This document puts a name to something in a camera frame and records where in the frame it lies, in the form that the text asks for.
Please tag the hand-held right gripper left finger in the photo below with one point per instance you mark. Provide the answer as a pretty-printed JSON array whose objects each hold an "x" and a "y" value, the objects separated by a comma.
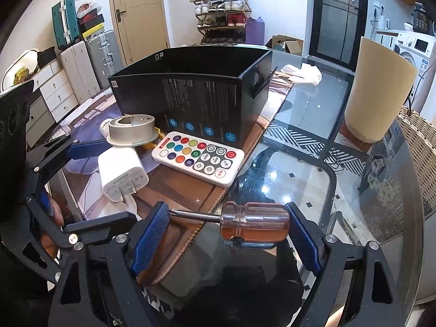
[{"x": 150, "y": 238}]

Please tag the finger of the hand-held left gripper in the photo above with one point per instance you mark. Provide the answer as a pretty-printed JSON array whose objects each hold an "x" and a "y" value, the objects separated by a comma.
[
  {"x": 87, "y": 150},
  {"x": 102, "y": 224}
]

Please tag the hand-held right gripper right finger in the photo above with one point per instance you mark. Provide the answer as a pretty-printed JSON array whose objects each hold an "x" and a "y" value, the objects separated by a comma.
[{"x": 304, "y": 238}]

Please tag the white charger plug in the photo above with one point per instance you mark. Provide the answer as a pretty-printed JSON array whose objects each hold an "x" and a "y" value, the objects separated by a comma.
[{"x": 119, "y": 170}]

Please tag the white remote with coloured buttons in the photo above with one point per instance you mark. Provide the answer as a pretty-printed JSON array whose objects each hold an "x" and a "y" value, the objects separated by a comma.
[{"x": 190, "y": 158}]

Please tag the black cardboard box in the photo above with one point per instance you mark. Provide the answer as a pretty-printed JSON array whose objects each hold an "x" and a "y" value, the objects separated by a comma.
[{"x": 204, "y": 92}]

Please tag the person's left hand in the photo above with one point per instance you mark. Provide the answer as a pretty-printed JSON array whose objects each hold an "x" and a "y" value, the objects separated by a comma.
[{"x": 58, "y": 216}]

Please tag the white drawer cabinet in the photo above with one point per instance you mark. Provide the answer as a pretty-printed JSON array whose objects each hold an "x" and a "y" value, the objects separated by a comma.
[{"x": 54, "y": 92}]

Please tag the printed cartoon table mat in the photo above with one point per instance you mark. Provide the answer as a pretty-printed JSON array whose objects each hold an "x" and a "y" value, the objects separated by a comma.
[{"x": 177, "y": 184}]

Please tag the black bag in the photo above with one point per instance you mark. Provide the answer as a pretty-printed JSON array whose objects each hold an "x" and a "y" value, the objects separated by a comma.
[{"x": 46, "y": 57}]

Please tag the white hard suitcase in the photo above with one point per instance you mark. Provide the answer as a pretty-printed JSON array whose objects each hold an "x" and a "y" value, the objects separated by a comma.
[{"x": 80, "y": 71}]

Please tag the silver hard suitcase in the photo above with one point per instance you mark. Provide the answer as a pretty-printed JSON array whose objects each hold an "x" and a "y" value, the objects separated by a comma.
[{"x": 102, "y": 58}]

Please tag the patterned floor rug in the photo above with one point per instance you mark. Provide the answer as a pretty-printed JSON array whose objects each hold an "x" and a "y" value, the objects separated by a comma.
[{"x": 306, "y": 139}]

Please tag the teal hard case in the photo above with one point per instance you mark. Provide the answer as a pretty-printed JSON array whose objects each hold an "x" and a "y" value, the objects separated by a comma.
[{"x": 64, "y": 22}]

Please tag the stack of shoe boxes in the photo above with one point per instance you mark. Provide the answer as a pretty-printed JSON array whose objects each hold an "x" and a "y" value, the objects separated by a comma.
[{"x": 90, "y": 25}]

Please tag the white plastic bag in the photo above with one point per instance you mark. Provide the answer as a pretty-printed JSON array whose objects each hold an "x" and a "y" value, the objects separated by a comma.
[{"x": 88, "y": 8}]

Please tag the light wooden door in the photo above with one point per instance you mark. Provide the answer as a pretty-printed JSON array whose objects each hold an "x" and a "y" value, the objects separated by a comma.
[{"x": 139, "y": 17}]

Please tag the wicker basket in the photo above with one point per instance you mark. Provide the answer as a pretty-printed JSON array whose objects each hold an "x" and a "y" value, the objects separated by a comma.
[{"x": 419, "y": 133}]

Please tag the beige tumbler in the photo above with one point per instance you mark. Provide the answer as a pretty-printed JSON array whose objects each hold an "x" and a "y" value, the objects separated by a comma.
[{"x": 374, "y": 92}]

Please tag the white cloth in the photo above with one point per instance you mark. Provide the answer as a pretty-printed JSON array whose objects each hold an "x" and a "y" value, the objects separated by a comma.
[{"x": 306, "y": 73}]

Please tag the metal shoe rack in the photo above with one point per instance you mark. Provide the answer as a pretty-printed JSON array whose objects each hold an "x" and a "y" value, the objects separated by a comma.
[{"x": 223, "y": 13}]

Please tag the open brown cardboard box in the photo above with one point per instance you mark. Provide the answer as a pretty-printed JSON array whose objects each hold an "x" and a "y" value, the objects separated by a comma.
[{"x": 286, "y": 46}]

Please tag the shoe rack with shoes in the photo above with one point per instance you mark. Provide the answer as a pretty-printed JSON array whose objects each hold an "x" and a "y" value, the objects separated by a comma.
[{"x": 221, "y": 5}]

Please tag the purple rolled yoga mat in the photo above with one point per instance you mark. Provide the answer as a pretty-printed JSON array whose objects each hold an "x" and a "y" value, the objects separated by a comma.
[{"x": 254, "y": 30}]

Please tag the white kitchen counter cabinet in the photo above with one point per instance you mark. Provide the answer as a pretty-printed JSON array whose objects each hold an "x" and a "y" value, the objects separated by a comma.
[{"x": 386, "y": 37}]

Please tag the black framed glass door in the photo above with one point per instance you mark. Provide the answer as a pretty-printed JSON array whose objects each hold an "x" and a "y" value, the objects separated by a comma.
[{"x": 337, "y": 17}]

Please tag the white washing machine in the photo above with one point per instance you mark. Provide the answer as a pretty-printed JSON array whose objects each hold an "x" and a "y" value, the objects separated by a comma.
[{"x": 419, "y": 46}]

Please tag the mop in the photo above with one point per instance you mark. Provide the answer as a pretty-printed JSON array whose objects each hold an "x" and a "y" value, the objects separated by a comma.
[{"x": 373, "y": 20}]

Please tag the white electric kettle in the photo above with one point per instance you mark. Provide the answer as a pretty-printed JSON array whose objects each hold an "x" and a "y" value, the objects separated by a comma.
[{"x": 383, "y": 23}]

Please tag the white bowl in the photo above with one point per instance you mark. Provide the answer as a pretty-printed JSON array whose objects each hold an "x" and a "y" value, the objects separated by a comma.
[{"x": 408, "y": 26}]

